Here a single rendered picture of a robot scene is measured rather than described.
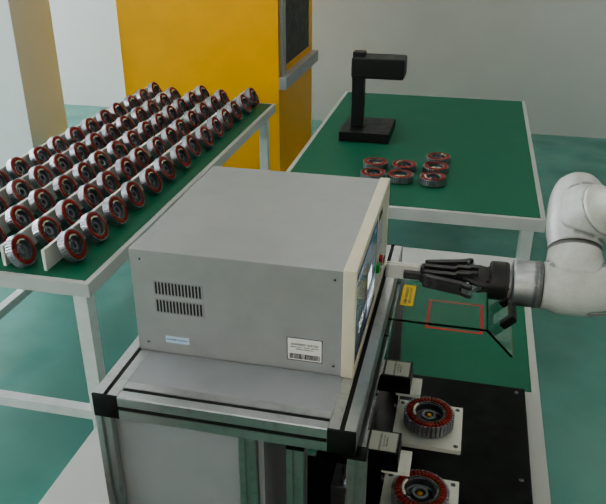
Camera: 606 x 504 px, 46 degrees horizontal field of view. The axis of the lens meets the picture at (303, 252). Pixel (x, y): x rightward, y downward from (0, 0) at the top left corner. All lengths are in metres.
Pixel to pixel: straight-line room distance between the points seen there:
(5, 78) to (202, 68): 1.25
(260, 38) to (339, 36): 1.88
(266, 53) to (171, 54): 0.66
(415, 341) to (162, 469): 0.93
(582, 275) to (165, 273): 0.75
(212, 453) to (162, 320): 0.24
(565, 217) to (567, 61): 5.13
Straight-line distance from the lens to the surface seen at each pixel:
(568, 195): 1.48
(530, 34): 6.49
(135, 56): 5.14
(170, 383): 1.25
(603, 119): 6.71
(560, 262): 1.42
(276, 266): 1.16
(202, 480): 1.30
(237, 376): 1.25
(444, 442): 1.65
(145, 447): 1.30
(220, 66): 4.92
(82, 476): 1.66
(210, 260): 1.19
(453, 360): 1.96
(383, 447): 1.41
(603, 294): 1.42
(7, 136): 5.20
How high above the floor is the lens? 1.84
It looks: 26 degrees down
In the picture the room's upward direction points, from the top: straight up
